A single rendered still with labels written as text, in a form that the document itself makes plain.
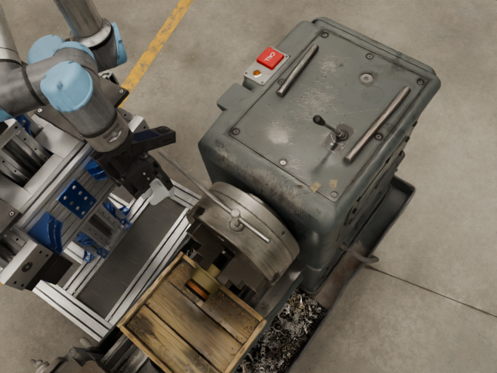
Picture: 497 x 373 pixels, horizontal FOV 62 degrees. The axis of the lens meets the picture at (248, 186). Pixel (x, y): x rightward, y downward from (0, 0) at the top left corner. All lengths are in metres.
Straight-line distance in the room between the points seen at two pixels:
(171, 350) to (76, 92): 0.88
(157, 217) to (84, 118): 1.55
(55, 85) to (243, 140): 0.56
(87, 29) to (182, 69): 1.85
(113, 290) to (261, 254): 1.27
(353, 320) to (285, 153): 1.32
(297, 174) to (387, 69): 0.42
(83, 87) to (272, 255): 0.61
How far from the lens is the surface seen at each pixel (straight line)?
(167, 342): 1.37
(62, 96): 0.72
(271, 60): 1.27
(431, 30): 3.29
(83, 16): 1.21
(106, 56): 1.29
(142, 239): 2.23
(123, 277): 2.20
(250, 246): 1.03
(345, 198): 1.05
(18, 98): 0.84
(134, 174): 0.82
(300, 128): 1.14
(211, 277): 1.13
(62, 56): 0.83
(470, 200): 2.60
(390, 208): 1.85
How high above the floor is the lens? 2.20
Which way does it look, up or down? 64 degrees down
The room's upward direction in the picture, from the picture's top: 12 degrees counter-clockwise
